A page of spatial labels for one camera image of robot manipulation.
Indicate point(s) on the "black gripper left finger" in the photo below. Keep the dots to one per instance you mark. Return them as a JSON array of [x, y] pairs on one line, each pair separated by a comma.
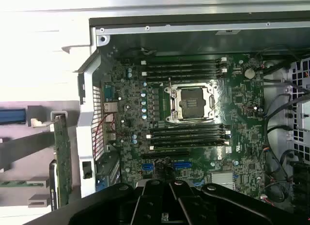
[[145, 203]]

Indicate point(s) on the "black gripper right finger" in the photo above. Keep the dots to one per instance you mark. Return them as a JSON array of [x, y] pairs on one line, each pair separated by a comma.
[[191, 203]]

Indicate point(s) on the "blue expansion slot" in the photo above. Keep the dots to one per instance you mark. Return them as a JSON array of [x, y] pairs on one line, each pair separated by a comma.
[[182, 165]]

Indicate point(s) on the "silver finned chipset heatsink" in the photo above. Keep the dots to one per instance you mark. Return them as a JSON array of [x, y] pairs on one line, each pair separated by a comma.
[[221, 179]]

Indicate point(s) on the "long black expansion slot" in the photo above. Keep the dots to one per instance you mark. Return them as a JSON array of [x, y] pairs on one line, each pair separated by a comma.
[[167, 153]]

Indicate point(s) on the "RAM slot with white latches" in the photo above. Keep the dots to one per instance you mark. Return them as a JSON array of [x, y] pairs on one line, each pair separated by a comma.
[[184, 72], [186, 145], [186, 134], [184, 60]]

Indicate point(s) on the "RAM slot with black latches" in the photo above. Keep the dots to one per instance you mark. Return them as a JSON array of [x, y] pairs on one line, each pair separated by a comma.
[[184, 66], [186, 140], [157, 78], [186, 129]]

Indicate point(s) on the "green Dell motherboard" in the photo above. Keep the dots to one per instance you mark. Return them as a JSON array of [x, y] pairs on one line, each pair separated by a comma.
[[242, 128]]

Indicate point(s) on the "metal CPU socket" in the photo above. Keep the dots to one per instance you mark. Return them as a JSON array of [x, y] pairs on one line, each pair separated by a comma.
[[191, 101]]

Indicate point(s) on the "grey plastic parts rack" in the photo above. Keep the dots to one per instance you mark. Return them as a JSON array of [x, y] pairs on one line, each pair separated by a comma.
[[29, 173]]

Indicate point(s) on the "green RAM stick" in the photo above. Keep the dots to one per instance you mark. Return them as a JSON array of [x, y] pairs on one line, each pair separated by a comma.
[[14, 183]]

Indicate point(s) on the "round coin cell battery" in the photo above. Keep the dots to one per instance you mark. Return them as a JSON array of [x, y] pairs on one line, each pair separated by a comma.
[[249, 73]]

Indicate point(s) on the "silver metal disk bay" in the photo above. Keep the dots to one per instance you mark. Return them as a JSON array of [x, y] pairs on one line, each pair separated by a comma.
[[302, 109]]

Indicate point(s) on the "hard disk with blue caddy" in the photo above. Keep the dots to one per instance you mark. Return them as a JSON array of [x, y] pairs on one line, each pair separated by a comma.
[[12, 116]]

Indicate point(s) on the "dark grey PC case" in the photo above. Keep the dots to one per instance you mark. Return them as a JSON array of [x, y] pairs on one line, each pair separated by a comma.
[[169, 44]]

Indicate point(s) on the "white case sticker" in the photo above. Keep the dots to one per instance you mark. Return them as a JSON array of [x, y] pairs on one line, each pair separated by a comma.
[[227, 32]]

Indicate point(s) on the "grey card retention bracket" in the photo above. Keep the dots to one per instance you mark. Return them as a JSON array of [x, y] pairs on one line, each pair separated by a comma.
[[84, 84]]

